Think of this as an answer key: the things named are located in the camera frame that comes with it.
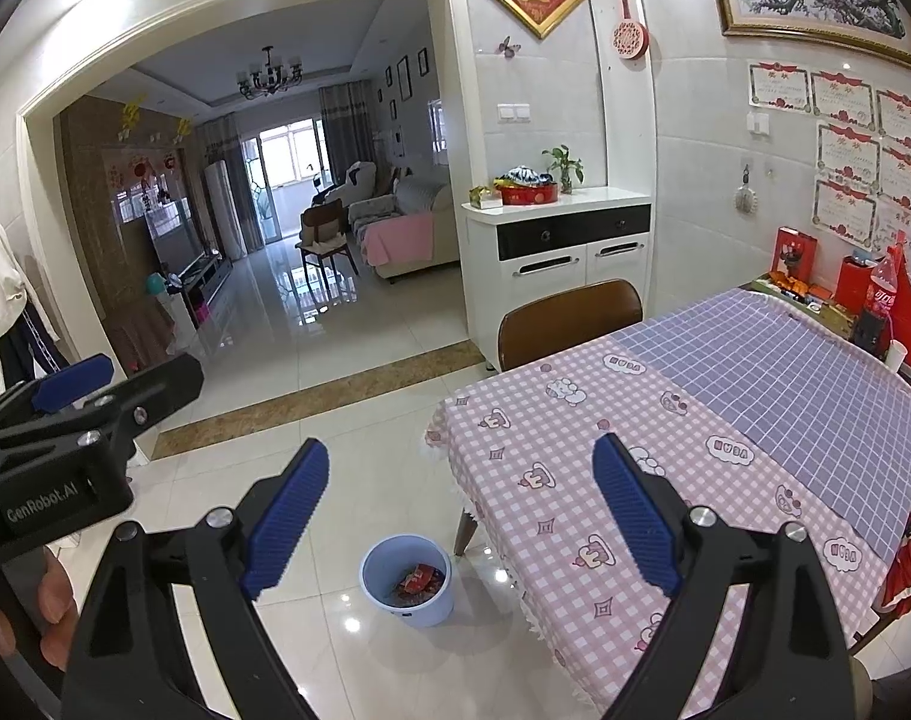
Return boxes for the blue plastic bucket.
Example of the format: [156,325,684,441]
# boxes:
[359,535,455,629]

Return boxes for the television stand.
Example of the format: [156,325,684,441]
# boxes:
[163,255,224,323]

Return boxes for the red round box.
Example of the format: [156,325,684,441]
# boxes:
[501,181,559,206]

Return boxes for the pink checked tablecloth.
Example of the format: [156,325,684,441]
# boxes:
[425,345,903,713]

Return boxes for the cola bottle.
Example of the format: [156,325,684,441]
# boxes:
[861,244,901,357]

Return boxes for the red packet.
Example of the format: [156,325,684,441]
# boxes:
[399,564,445,601]

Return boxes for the wooden living room chair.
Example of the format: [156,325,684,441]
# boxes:
[296,204,359,290]

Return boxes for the black chandelier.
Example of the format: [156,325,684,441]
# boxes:
[236,46,305,98]

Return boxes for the flat television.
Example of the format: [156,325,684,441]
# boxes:
[148,206,205,271]

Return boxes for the beige sofa with pink blanket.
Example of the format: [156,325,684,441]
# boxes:
[349,161,457,282]

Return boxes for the red tall box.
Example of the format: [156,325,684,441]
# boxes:
[835,255,877,308]

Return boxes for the white sideboard cabinet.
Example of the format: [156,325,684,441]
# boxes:
[462,187,652,368]

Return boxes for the red gift box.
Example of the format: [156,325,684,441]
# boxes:
[772,227,818,286]

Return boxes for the wall of award certificates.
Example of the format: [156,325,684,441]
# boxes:
[748,60,911,241]

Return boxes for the grey curtain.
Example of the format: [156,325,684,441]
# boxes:
[319,82,377,188]

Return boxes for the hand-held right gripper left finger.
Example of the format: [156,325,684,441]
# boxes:
[61,436,331,720]

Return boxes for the red fan ornament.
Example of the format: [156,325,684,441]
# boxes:
[612,0,649,62]

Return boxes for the person's left hand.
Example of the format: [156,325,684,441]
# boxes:
[0,546,79,672]

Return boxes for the small potted plant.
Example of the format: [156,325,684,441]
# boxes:
[541,145,584,194]

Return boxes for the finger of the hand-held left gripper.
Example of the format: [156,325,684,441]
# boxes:
[0,352,115,440]
[65,356,205,458]

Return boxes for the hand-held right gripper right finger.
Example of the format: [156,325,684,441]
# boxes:
[591,431,854,720]

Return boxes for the brown dining chair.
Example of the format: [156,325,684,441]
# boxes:
[496,279,644,372]

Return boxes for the purple grid tablecloth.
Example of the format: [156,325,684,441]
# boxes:
[616,289,911,563]

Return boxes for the white hanging garment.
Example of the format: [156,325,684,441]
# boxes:
[0,214,70,391]

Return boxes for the white standing air conditioner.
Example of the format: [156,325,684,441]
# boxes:
[204,161,247,262]

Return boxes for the orange flat boxes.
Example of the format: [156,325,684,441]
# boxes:
[751,274,835,308]

